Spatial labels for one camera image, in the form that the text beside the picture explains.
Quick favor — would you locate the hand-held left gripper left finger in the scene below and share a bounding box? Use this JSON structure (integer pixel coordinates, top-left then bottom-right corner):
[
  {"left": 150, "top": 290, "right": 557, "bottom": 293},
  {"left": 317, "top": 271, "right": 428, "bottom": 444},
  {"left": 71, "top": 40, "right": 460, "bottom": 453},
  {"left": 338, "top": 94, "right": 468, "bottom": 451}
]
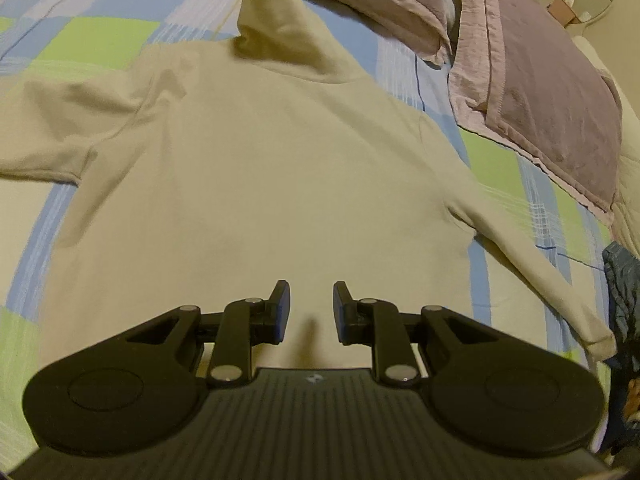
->
[{"left": 118, "top": 280, "right": 292, "bottom": 388}]

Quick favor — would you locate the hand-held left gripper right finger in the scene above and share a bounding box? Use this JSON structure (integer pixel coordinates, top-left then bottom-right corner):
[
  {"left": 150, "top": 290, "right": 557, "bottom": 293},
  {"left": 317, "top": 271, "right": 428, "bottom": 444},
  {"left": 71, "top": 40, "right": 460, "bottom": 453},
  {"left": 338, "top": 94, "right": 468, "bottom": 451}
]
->
[{"left": 332, "top": 281, "right": 502, "bottom": 388}]

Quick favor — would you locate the pink box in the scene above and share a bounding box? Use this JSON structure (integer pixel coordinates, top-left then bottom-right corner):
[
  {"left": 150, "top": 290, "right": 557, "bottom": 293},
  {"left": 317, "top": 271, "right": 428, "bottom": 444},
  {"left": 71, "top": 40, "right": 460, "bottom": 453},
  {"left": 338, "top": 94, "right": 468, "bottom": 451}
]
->
[{"left": 547, "top": 0, "right": 584, "bottom": 27}]

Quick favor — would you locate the checked pastel bed sheet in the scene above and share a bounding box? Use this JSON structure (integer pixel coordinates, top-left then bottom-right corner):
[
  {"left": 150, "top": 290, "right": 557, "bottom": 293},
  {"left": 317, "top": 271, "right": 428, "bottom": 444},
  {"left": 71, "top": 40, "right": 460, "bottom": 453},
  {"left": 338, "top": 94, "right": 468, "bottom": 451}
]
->
[{"left": 0, "top": 0, "right": 613, "bottom": 461}]

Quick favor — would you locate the cream turtleneck sweater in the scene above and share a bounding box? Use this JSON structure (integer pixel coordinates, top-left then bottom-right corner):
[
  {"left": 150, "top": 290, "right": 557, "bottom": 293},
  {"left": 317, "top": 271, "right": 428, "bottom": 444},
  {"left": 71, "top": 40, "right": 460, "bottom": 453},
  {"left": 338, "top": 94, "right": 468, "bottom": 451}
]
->
[{"left": 0, "top": 0, "right": 617, "bottom": 368}]

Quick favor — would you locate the dark blue garment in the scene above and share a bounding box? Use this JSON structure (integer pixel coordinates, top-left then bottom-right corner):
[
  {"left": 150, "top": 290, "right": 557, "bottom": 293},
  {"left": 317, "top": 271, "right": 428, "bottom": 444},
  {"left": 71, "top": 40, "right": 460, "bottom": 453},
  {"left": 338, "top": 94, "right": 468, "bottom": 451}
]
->
[{"left": 602, "top": 242, "right": 640, "bottom": 461}]

